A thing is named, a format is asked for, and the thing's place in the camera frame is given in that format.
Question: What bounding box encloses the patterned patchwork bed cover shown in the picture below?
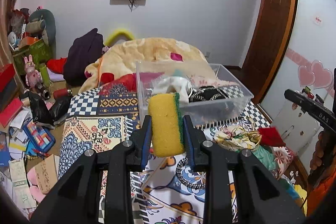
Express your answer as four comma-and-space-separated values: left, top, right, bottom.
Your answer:
57, 83, 297, 224

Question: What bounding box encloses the dark purple garment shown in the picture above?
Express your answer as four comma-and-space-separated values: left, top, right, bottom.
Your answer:
63, 28, 104, 86

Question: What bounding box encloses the yellow green sponge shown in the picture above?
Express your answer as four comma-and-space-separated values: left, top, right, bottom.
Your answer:
148, 93, 185, 157

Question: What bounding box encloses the beige fleece blanket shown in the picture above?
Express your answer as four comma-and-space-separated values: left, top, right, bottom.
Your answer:
79, 38, 207, 93

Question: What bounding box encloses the brown wooden door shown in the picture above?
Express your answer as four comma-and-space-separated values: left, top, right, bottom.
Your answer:
240, 0, 295, 103

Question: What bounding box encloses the red thermos bottle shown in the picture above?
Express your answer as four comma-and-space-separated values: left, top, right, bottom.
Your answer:
53, 88, 73, 100

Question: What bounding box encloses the green cardboard box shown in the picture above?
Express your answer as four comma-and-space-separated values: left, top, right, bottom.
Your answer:
12, 39, 54, 75

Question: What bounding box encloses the grey green plush toy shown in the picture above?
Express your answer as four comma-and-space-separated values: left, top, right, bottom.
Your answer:
26, 9, 56, 46

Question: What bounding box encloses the pink bunny plush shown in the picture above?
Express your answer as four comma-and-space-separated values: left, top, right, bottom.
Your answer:
24, 55, 43, 88

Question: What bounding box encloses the black gold patterned cloth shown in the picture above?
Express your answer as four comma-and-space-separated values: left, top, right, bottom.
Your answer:
189, 86, 228, 102

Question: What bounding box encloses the red cloth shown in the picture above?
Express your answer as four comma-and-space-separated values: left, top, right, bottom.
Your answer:
258, 127, 286, 147

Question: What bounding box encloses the green knitted cloth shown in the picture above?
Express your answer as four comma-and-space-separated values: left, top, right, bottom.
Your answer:
252, 145, 278, 179

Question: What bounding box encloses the black plastic bag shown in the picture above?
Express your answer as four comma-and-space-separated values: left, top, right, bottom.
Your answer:
28, 92, 72, 129

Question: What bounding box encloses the colourful blue pencil case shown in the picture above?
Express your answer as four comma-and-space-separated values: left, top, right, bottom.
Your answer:
23, 120, 55, 153

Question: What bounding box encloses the white sock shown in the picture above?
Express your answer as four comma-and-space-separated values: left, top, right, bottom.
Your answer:
151, 76, 193, 104

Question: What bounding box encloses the red box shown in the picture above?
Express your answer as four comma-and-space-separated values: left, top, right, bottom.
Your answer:
0, 64, 15, 92

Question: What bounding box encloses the clear plastic storage bin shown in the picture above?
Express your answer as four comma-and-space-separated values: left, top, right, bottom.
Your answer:
135, 61, 254, 125

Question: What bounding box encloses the floral yellow white cloth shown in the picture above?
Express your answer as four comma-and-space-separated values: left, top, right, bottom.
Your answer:
214, 125, 261, 152

